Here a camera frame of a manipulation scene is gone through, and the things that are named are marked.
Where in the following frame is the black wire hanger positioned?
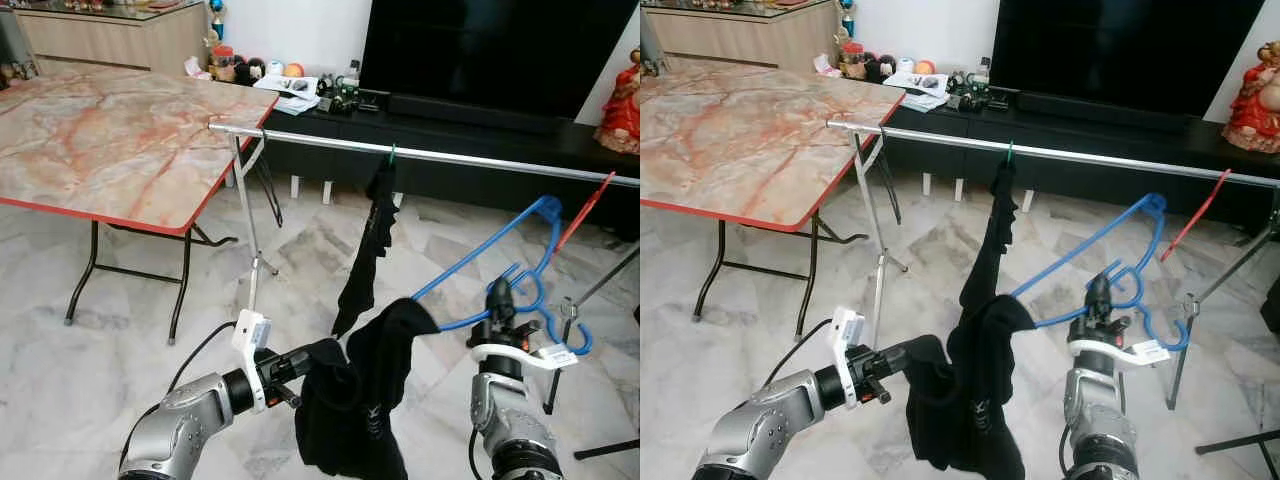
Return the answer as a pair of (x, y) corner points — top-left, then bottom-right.
(248, 138), (287, 230)
(868, 135), (906, 226)

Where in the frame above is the black flat television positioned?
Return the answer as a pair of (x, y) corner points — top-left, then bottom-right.
(359, 0), (641, 125)
(989, 0), (1266, 119)

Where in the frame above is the plain black shirt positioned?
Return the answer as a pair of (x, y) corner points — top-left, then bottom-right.
(292, 296), (442, 480)
(903, 293), (1038, 480)

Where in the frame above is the silver metal clothes rack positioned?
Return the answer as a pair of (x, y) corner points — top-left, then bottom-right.
(207, 119), (641, 417)
(826, 118), (1280, 411)

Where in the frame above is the stack of white papers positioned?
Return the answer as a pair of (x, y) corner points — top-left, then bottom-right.
(884, 71), (951, 113)
(254, 74), (322, 117)

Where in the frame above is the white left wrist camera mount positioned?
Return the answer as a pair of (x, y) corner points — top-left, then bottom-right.
(231, 309), (274, 414)
(828, 307), (867, 409)

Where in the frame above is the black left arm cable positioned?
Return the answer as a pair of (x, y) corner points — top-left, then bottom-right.
(760, 318), (833, 391)
(117, 320), (241, 471)

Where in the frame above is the red plastic hanger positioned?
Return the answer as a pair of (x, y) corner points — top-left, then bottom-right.
(554, 170), (619, 253)
(1160, 168), (1231, 263)

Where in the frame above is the light wood sideboard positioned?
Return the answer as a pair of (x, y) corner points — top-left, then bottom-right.
(640, 0), (840, 74)
(14, 0), (210, 77)

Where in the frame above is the black low television console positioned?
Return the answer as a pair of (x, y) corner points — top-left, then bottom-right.
(262, 95), (641, 243)
(885, 92), (1280, 233)

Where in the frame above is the red seated deity statue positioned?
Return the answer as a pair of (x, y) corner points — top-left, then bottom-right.
(594, 48), (641, 157)
(1221, 40), (1280, 155)

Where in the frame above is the blue plastic hanger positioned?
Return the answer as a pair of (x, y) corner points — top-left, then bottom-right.
(1010, 193), (1191, 353)
(411, 194), (594, 357)

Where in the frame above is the marble pattern folding table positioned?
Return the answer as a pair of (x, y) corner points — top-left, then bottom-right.
(0, 67), (282, 347)
(640, 63), (907, 343)

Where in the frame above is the black soundbar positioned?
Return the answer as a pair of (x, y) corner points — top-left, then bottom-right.
(387, 94), (570, 137)
(1016, 90), (1196, 134)

